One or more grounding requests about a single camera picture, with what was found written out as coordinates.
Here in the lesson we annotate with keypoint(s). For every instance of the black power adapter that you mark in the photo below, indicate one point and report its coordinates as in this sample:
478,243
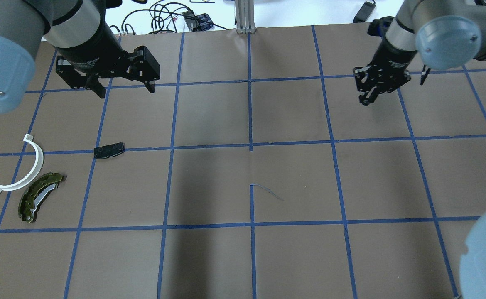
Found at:
365,11

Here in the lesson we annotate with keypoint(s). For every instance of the aluminium frame post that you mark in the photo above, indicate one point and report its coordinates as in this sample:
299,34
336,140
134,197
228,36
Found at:
245,17

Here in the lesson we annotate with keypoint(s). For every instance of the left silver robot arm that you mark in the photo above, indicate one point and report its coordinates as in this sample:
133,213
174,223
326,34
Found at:
23,24

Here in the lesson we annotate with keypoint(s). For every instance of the green brake shoe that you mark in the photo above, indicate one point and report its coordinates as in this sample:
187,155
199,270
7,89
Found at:
36,193

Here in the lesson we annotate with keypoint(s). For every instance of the black brake pad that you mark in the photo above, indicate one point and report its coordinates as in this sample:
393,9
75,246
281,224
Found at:
109,151

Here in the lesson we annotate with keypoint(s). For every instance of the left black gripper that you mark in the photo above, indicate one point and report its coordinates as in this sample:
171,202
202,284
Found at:
90,50

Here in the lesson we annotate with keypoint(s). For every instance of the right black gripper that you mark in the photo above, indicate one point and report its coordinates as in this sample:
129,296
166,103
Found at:
393,55

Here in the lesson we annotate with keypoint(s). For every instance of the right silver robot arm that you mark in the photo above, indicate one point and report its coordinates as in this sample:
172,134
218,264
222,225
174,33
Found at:
445,33

